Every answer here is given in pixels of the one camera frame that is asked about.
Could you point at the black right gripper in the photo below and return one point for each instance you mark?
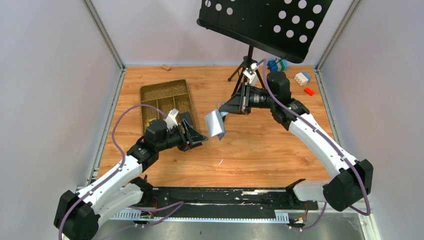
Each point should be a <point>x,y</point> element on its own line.
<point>245,99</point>

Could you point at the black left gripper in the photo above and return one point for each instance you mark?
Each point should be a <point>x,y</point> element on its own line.
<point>185,136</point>

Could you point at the blue leather card holder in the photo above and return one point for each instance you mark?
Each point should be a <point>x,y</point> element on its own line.
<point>215,123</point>

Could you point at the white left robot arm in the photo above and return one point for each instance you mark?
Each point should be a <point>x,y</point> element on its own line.
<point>80,214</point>

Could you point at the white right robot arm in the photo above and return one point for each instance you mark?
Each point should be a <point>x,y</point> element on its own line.
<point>351,179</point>

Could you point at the black credit card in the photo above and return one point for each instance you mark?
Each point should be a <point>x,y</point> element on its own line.
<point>187,117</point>

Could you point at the woven compartment tray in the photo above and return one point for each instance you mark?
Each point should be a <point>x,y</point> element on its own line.
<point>166,96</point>

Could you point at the blue green toy block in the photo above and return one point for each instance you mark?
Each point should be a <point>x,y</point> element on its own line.
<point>277,65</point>

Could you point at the white blue toy block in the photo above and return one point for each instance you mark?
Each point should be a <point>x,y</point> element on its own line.
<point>302,78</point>

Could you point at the small wooden block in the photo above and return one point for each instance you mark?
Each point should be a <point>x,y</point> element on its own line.
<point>165,67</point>

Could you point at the red toy block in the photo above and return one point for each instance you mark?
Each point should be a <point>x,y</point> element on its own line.
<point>309,91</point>

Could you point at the black music stand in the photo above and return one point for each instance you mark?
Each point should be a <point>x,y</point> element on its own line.
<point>283,28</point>

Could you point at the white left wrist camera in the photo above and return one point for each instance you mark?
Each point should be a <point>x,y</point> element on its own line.
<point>171,118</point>

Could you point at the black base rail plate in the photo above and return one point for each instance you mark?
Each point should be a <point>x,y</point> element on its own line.
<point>224,202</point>

